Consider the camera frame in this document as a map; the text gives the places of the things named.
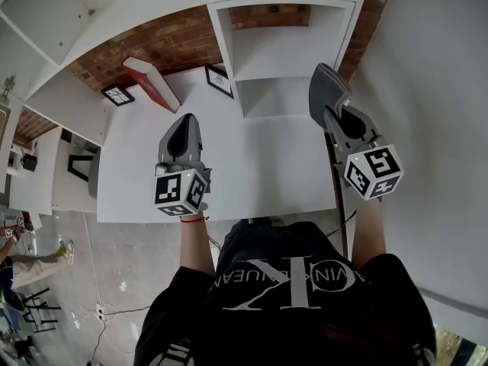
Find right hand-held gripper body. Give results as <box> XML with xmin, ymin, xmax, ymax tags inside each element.
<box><xmin>323</xmin><ymin>104</ymin><xmax>406</xmax><ymax>202</ymax></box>

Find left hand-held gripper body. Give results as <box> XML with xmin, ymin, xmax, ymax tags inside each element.
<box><xmin>153</xmin><ymin>113</ymin><xmax>213</xmax><ymax>218</ymax></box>

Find white shelf unit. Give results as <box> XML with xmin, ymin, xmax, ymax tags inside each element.
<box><xmin>0</xmin><ymin>0</ymin><xmax>375</xmax><ymax>224</ymax></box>

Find grey cloth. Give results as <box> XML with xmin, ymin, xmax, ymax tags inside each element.
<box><xmin>308</xmin><ymin>62</ymin><xmax>355</xmax><ymax>130</ymax></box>

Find person's right forearm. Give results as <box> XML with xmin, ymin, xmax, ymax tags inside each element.
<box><xmin>350</xmin><ymin>195</ymin><xmax>388</xmax><ymax>263</ymax></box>

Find person's left forearm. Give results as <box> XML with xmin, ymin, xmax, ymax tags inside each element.
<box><xmin>179</xmin><ymin>203</ymin><xmax>217</xmax><ymax>278</ymax></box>

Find red hardcover book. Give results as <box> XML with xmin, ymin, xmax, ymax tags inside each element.
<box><xmin>121</xmin><ymin>56</ymin><xmax>181</xmax><ymax>114</ymax></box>

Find person's black printed t-shirt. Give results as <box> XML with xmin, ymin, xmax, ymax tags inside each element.
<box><xmin>133</xmin><ymin>219</ymin><xmax>438</xmax><ymax>366</ymax></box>

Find black metal rack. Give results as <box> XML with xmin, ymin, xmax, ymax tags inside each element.
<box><xmin>21</xmin><ymin>287</ymin><xmax>63</xmax><ymax>334</ymax></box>

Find tall black picture frame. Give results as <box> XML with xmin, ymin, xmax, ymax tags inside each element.
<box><xmin>204</xmin><ymin>63</ymin><xmax>235</xmax><ymax>100</ymax></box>

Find small black picture frame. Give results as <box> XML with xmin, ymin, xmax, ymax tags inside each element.
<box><xmin>100</xmin><ymin>83</ymin><xmax>136</xmax><ymax>108</ymax></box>

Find black chair frame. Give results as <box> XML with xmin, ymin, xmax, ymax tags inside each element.
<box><xmin>67</xmin><ymin>153</ymin><xmax>95</xmax><ymax>183</ymax></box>

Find black floor cable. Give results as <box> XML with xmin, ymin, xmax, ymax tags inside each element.
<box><xmin>85</xmin><ymin>303</ymin><xmax>152</xmax><ymax>366</ymax></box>

